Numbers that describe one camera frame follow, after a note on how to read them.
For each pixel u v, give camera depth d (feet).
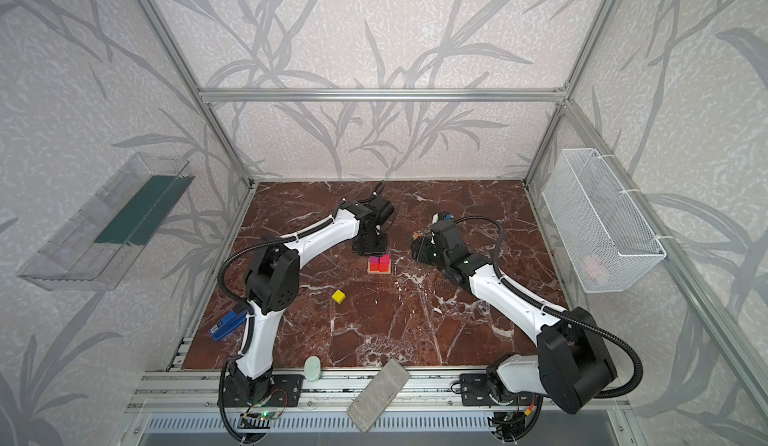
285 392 2.37
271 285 1.76
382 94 3.08
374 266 3.07
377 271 3.07
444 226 2.11
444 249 2.13
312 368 2.47
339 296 2.92
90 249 2.09
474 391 2.41
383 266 3.09
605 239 2.03
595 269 2.41
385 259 3.13
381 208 2.55
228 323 2.71
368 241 2.66
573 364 1.35
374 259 3.07
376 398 2.31
